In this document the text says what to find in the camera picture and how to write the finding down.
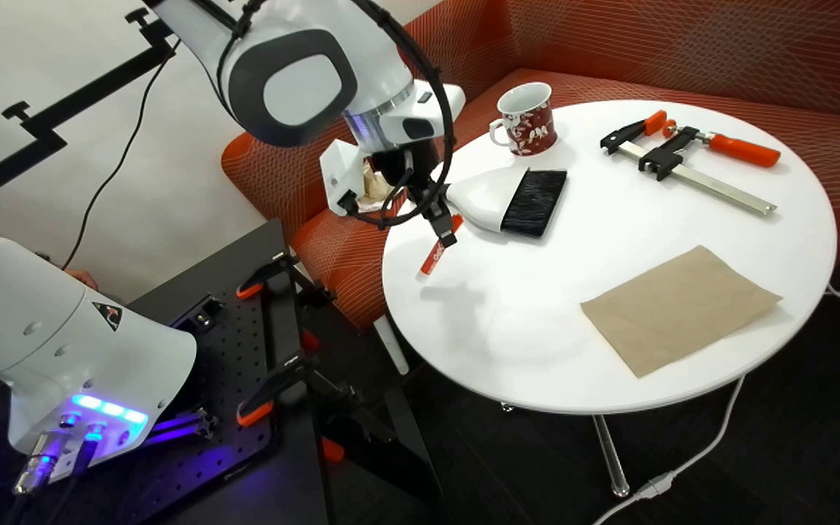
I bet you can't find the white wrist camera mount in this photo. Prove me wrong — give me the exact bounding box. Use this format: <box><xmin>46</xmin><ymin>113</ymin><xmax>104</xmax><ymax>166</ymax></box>
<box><xmin>318</xmin><ymin>138</ymin><xmax>386</xmax><ymax>218</ymax></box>

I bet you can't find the red white mug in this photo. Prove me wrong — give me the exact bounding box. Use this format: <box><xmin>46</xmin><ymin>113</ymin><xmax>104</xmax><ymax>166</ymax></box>
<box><xmin>486</xmin><ymin>78</ymin><xmax>561</xmax><ymax>157</ymax></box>

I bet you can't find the white floor cable with switch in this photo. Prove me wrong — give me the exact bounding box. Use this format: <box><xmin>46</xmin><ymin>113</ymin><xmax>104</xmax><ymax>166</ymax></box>
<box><xmin>588</xmin><ymin>375</ymin><xmax>750</xmax><ymax>525</ymax></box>

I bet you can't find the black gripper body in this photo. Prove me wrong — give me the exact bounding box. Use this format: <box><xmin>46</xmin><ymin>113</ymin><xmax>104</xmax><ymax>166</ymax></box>
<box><xmin>399</xmin><ymin>140</ymin><xmax>456</xmax><ymax>218</ymax></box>

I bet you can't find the black orange bar clamp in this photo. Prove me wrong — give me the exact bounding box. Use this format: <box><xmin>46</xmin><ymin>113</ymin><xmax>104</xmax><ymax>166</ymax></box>
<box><xmin>598</xmin><ymin>108</ymin><xmax>784</xmax><ymax>218</ymax></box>

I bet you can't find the brown paper sheet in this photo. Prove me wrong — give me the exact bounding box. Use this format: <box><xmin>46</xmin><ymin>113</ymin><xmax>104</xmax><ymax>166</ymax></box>
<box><xmin>578</xmin><ymin>242</ymin><xmax>784</xmax><ymax>379</ymax></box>

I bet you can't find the white device with lights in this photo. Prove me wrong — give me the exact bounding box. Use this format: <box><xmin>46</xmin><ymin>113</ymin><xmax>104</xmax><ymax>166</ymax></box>
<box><xmin>0</xmin><ymin>218</ymin><xmax>339</xmax><ymax>525</ymax></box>

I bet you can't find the black hanging wall cable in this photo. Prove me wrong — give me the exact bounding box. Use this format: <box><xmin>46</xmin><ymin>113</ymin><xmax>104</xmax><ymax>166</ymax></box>
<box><xmin>54</xmin><ymin>54</ymin><xmax>173</xmax><ymax>275</ymax></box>

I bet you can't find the metal table leg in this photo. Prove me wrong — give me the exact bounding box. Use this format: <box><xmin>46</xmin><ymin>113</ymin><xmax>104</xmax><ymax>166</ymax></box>
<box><xmin>593</xmin><ymin>412</ymin><xmax>633</xmax><ymax>503</ymax></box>
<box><xmin>371</xmin><ymin>316</ymin><xmax>412</xmax><ymax>379</ymax></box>

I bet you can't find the orange patterned sofa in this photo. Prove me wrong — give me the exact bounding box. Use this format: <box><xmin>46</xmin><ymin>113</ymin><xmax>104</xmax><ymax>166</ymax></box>
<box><xmin>219</xmin><ymin>0</ymin><xmax>840</xmax><ymax>334</ymax></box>

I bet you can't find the black camera mount frame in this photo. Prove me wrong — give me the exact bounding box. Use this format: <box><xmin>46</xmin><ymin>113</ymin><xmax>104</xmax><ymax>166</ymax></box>
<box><xmin>0</xmin><ymin>7</ymin><xmax>183</xmax><ymax>216</ymax></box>

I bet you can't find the black orange spring clamp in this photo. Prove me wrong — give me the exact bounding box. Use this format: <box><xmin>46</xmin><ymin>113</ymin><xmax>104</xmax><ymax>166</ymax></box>
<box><xmin>232</xmin><ymin>249</ymin><xmax>329</xmax><ymax>307</ymax></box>
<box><xmin>232</xmin><ymin>353</ymin><xmax>318</xmax><ymax>433</ymax></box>

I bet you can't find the orange white marker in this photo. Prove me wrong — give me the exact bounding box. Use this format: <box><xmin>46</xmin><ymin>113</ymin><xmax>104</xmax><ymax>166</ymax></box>
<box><xmin>418</xmin><ymin>213</ymin><xmax>463</xmax><ymax>277</ymax></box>

